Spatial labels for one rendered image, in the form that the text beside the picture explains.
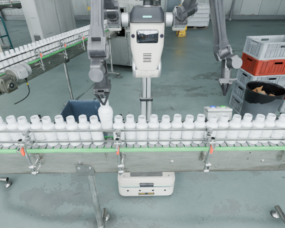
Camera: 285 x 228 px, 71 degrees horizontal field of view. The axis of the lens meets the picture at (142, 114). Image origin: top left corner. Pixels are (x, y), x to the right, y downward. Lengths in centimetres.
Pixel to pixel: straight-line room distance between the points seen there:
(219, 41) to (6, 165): 130
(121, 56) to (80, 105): 326
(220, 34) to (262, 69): 212
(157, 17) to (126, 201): 159
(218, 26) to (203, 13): 930
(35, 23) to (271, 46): 585
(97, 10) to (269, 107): 237
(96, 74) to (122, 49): 397
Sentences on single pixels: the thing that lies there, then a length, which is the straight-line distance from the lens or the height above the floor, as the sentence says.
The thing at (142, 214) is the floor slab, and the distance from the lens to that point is 198.
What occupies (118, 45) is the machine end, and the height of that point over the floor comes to 58.
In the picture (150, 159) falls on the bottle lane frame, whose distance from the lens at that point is 110.
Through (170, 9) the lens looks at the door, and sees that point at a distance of 1295.
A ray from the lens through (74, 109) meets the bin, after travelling 170.
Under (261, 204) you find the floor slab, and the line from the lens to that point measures 231.
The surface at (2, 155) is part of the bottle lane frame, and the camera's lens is 129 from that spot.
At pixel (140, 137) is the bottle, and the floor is 106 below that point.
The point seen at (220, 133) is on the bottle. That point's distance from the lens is 110.
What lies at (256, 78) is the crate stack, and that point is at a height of 64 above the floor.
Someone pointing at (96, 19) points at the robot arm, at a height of 160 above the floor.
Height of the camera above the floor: 171
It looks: 33 degrees down
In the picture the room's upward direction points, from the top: straight up
